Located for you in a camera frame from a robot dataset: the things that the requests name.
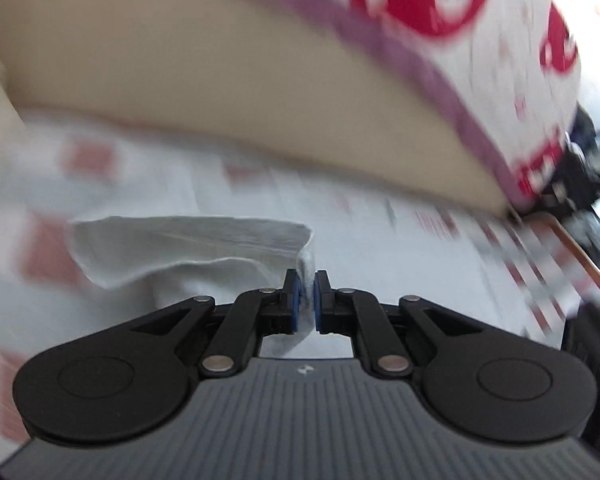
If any white bear print quilt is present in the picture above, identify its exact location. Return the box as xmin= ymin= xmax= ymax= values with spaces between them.
xmin=180 ymin=0 xmax=586 ymax=211

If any brown curved rail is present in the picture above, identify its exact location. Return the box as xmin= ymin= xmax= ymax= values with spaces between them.
xmin=510 ymin=210 xmax=600 ymax=306

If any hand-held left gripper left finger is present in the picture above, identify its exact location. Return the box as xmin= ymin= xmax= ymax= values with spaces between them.
xmin=130 ymin=269 xmax=301 ymax=378

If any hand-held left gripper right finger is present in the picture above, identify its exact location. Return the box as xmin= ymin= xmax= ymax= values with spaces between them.
xmin=314 ymin=270 xmax=483 ymax=377

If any light grey printed t-shirt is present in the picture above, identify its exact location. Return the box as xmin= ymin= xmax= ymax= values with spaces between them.
xmin=65 ymin=214 xmax=351 ymax=358

